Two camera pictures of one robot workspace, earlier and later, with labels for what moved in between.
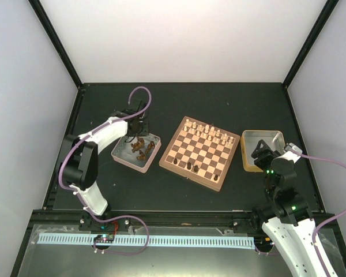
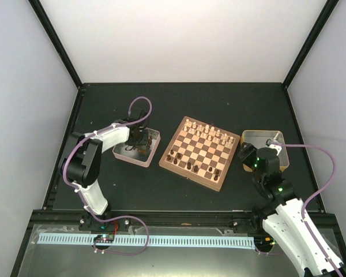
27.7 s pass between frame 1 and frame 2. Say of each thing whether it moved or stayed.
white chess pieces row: stayed
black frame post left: stayed
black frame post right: stayed
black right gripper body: moved
